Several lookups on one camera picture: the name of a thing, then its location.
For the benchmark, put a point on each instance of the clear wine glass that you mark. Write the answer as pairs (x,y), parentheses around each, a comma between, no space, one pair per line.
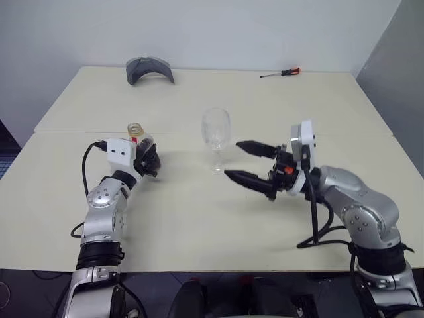
(215,132)

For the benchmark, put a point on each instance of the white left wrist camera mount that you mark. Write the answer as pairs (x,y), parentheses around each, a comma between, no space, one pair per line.
(119,152)

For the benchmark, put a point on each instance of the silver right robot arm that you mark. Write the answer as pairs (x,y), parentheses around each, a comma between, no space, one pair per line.
(364,205)

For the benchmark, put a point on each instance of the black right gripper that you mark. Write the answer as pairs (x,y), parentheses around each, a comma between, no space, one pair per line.
(281,175)

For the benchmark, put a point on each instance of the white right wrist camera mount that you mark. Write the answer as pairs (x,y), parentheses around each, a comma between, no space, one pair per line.
(308,132)

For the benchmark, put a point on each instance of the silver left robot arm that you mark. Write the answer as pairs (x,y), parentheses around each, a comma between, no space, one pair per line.
(102,198)

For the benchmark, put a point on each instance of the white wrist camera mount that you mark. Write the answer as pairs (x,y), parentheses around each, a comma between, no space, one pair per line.
(308,132)
(119,152)

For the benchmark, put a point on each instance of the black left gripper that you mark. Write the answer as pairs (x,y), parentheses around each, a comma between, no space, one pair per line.
(144,167)

